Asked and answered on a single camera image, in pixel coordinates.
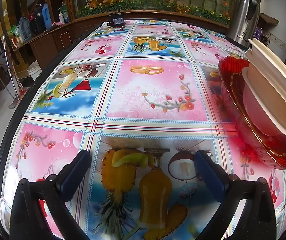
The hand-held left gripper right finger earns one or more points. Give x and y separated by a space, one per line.
209 177

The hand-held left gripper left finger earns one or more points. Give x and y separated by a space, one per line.
74 172

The small red gold-rimmed plate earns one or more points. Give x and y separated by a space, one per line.
270 141

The white foam bowl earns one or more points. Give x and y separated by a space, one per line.
260 105

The large red glass plate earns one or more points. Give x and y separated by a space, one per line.
225 80

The large beige plastic bowl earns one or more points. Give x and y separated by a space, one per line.
278 90

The fruit and flower printed tablecloth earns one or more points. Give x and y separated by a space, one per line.
158 92

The white plastic bucket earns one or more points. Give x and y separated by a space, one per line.
34 72

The metal pole mop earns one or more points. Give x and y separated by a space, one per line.
10 65

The purple spray can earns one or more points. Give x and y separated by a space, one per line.
262 32
258 32

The white spray bottle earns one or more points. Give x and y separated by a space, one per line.
61 15

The small black motor device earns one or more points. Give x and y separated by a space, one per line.
116 20

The stainless steel thermos jug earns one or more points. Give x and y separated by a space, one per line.
243 22

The blue plastic jug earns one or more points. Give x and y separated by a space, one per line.
46 15

